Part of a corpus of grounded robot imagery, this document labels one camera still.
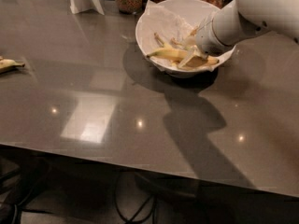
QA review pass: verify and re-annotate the green-tipped banana in bowl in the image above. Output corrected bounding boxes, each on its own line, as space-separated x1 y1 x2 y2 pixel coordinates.
170 37 186 49

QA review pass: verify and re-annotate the small banana under others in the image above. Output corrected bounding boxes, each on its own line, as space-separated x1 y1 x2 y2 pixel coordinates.
149 33 187 67

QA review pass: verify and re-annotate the white bowl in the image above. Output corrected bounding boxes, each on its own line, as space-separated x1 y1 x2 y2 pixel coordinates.
135 0 235 78

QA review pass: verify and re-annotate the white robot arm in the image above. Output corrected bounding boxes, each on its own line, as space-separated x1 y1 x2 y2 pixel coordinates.
180 0 299 65

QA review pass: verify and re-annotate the long yellow banana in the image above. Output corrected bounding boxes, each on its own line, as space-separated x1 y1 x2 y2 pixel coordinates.
147 48 219 69

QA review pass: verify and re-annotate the banana on table left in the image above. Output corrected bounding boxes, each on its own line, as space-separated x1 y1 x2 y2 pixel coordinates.
0 56 25 74

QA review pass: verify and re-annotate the black floor cable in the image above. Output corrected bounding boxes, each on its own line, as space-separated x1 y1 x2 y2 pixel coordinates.
112 171 159 224

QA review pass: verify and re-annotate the white paper towel liner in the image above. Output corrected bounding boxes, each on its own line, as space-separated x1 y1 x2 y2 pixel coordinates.
140 0 219 73

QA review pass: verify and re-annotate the dark stool base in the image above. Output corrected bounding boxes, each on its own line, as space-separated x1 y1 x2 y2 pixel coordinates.
135 172 199 201

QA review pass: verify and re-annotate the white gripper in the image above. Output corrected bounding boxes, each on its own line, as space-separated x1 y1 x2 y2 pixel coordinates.
178 12 234 68

